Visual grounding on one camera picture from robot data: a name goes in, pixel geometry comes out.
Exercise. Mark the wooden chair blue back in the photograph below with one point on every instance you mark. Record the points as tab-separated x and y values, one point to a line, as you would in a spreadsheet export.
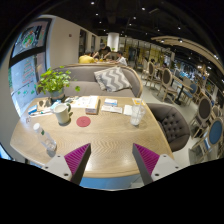
202	150

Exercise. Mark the grey zigzag cushion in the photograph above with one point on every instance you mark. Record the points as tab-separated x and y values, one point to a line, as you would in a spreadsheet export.
112	79

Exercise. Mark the person in yellow shirt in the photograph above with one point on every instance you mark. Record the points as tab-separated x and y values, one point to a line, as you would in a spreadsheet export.
86	58

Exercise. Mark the wooden chair grey back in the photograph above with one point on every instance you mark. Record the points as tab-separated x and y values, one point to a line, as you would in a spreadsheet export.
199	122

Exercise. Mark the blue white pamphlet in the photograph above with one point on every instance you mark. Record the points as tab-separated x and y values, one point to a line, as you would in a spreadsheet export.
110	102

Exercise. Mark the person in dark shirt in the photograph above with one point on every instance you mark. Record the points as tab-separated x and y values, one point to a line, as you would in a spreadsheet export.
103	52

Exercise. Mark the white tissue box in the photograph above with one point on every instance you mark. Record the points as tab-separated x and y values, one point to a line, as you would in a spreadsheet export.
92	105

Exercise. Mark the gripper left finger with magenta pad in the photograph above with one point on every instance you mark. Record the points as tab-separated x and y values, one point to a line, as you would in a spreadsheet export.
71	166

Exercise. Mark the person in white shirt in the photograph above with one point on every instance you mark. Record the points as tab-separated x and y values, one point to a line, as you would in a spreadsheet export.
120	59

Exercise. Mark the clear plastic water bottle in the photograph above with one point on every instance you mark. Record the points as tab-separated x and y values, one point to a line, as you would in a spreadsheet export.
44	137

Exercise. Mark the green potted plant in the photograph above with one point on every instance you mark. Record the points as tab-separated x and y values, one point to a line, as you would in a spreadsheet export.
53	81

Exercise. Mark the white paper napkin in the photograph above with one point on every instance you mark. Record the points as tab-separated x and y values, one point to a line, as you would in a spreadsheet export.
127	110

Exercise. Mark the wooden dining chair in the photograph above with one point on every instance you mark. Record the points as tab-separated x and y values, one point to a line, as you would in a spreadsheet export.
166	84

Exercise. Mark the grey tufted armchair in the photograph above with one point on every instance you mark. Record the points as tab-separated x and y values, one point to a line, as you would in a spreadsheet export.
173	125

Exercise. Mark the white ceramic mug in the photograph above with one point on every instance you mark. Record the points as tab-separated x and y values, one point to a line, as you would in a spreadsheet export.
62	112

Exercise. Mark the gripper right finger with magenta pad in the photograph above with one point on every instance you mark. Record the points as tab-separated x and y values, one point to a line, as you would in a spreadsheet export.
152	166

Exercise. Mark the red round coaster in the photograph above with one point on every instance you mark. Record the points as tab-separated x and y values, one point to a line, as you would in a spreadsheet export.
83	121

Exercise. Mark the grey curved sofa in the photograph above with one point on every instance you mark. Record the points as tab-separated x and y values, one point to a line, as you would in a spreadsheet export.
85	80

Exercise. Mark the white booklet on table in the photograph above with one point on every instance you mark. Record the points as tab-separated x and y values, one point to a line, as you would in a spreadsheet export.
111	109

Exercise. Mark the wall poster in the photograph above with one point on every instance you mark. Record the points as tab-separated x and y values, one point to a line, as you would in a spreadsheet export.
32	37

